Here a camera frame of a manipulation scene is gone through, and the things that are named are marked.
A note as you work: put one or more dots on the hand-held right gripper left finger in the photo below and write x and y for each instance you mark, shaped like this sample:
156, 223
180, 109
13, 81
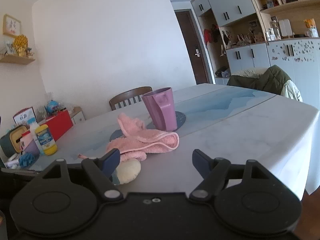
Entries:
111, 159

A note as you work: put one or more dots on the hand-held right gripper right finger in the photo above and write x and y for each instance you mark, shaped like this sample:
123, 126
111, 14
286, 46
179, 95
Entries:
200, 161

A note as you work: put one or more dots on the pink fluffy towel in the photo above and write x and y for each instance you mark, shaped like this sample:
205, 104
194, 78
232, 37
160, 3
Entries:
150, 140

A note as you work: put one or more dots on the purple plastic cup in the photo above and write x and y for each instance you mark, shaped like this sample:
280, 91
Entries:
162, 110

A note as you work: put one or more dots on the cream round sponge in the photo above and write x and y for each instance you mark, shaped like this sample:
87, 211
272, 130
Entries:
130, 170

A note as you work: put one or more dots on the white and blue printed tablecloth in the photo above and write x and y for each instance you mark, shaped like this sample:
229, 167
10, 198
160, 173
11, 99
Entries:
240, 135

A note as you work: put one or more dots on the red box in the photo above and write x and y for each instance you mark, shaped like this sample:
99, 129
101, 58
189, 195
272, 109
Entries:
60, 125

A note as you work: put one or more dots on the dark wooden chair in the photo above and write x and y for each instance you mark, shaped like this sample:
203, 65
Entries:
130, 97

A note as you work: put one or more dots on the yellow mayonnaise jar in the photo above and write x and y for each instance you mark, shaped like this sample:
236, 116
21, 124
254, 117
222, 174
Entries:
46, 140

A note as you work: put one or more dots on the blue globe ornament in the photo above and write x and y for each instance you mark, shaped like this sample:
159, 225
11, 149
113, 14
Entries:
52, 107

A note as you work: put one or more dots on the white plastic bottle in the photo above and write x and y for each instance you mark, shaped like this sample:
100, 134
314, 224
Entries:
33, 132

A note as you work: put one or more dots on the blue bath pouf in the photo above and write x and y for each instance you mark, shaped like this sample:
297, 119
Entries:
26, 160

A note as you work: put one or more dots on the yellow tissue box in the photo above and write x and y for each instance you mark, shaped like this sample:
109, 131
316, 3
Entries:
18, 137

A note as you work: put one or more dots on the red and white carton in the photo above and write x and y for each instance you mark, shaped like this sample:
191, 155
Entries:
23, 116

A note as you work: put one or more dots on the cream fluffy chair cover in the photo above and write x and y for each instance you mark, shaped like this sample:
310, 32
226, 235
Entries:
250, 72

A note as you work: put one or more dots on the silver door lock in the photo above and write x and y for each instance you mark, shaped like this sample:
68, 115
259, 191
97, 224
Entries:
197, 52

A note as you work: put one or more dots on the dark brown door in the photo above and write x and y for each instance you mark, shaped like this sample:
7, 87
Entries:
192, 42

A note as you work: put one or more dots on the red hanging garment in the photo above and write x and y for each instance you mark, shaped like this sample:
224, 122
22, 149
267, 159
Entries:
207, 36

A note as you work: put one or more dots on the golden tree ornament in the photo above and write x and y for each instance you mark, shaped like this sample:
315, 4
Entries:
20, 45

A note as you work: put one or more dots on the clear tall bottle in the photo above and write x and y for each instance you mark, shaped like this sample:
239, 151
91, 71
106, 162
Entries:
275, 30

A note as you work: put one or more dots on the orange and yellow packet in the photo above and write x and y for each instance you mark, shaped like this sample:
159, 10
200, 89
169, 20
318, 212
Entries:
311, 27

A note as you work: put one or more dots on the wooden wall shelf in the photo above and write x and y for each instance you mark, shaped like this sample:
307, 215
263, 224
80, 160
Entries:
15, 59

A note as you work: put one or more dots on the grey and wood wall cabinet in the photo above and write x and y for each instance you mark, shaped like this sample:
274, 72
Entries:
240, 2

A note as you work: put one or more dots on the framed wall picture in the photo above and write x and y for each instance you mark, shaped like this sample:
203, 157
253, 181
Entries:
12, 26

